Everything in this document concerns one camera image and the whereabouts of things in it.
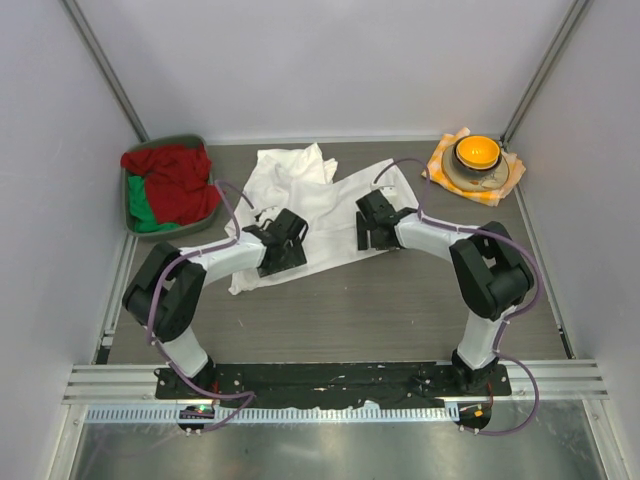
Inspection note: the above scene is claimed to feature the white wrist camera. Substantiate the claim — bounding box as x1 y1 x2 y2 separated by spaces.
370 183 397 200
251 205 281 224

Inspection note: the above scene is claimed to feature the orange checked cloth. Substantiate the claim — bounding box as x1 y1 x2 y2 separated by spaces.
421 127 526 207

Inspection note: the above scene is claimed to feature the white slotted cable duct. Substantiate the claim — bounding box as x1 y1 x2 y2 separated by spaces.
85 401 459 427

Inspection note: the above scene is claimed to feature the red t-shirt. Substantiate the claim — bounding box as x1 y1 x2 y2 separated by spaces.
121 144 221 227

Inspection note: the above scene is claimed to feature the aluminium frame rail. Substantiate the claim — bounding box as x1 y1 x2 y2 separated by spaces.
62 359 609 405

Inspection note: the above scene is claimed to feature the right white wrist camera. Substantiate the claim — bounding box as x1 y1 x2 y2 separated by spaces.
370 183 397 200

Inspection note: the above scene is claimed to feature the orange bowl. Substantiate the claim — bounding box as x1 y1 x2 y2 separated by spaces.
454 135 501 171

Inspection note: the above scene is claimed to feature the white t-shirt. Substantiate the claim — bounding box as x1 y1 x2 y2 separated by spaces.
256 143 338 184
229 159 418 295

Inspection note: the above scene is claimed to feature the folded white t-shirt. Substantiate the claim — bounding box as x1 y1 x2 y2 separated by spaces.
256 143 338 184

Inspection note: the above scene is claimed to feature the beige ceramic plate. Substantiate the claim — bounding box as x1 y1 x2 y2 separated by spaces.
441 146 510 193

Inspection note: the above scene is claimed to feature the green t-shirt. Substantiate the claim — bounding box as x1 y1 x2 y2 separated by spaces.
127 175 179 233

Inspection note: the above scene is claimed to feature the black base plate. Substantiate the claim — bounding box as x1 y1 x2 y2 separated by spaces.
154 360 514 409

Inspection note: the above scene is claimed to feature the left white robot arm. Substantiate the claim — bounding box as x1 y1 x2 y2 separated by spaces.
122 209 309 399

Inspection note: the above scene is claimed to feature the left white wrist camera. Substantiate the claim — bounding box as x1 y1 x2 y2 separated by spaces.
251 205 281 224

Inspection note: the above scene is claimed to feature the grey plastic bin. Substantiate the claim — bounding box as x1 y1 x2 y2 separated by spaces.
121 134 216 242

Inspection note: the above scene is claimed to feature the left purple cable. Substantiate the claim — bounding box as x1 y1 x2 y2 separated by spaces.
149 179 256 435

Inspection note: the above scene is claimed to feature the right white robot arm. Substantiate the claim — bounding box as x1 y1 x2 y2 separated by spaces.
356 189 536 395

